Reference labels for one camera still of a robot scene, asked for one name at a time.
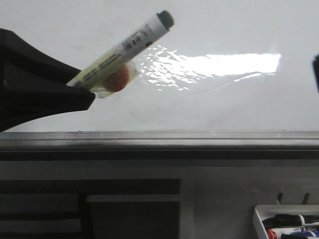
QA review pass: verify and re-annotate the white whiteboard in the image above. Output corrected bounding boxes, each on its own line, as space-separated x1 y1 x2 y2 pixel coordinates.
0 0 319 151

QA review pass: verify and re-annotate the red capped marker in tray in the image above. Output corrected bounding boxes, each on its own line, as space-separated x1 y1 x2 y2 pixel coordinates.
266 227 318 239

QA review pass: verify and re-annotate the white marker tray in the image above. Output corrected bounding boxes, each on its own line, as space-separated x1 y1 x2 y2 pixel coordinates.
253 205 319 239

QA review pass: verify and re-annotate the black capped marker in tray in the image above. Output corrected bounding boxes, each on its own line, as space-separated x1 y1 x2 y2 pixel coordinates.
262 214 319 229

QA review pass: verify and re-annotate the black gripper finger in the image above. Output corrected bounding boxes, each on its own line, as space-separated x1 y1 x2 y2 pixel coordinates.
312 55 319 91
0 29 95 131

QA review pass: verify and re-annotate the white black whiteboard marker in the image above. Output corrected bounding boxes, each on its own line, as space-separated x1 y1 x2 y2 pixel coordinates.
66 10 174 98

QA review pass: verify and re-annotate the left black tray hook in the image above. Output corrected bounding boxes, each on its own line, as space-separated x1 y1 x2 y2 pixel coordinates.
276 193 283 205

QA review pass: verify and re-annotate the blue labelled marker in tray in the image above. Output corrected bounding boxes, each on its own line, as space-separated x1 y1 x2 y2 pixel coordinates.
281 231 319 239

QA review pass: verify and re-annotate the dark cabinet box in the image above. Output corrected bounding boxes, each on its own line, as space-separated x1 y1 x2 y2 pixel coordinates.
87 195 180 239

